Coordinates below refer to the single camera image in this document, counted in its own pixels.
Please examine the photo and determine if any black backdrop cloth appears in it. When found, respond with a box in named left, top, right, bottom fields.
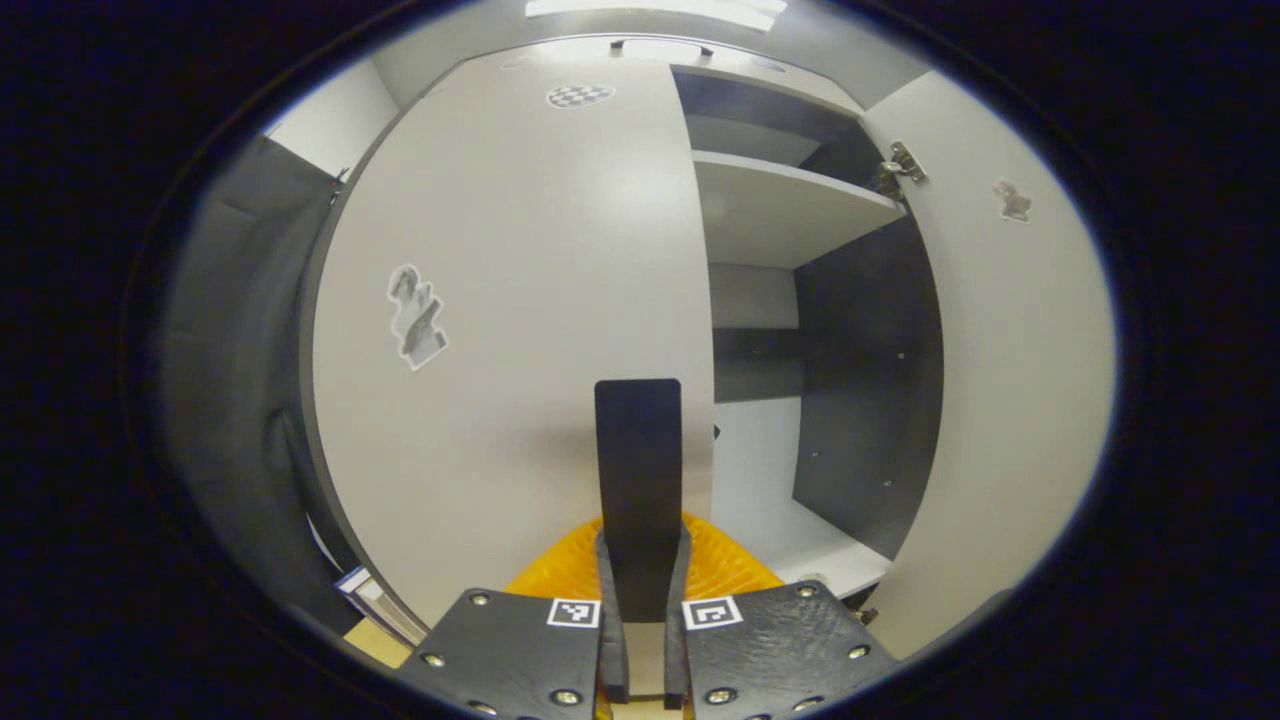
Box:
left=155, top=135, right=361, bottom=641

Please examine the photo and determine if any metal drawer handle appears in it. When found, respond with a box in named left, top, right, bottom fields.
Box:
left=610, top=38, right=715, bottom=57

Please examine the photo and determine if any grey double-door shoe cabinet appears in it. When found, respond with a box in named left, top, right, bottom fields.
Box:
left=300, top=35, right=1119, bottom=661

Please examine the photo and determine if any large ceiling light panel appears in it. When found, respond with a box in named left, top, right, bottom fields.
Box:
left=525, top=0, right=789, bottom=31

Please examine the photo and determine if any grey cabinet drawer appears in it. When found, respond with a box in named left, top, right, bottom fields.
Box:
left=470, top=36, right=801, bottom=76

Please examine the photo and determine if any grey shoe cabinet door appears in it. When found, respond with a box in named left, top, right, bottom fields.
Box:
left=862, top=70, right=1119, bottom=661
left=300, top=50, right=716, bottom=631

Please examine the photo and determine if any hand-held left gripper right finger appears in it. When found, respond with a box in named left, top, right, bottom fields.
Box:
left=665, top=512, right=901, bottom=720

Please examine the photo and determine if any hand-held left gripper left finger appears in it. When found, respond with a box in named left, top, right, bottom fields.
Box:
left=395, top=515, right=631, bottom=720

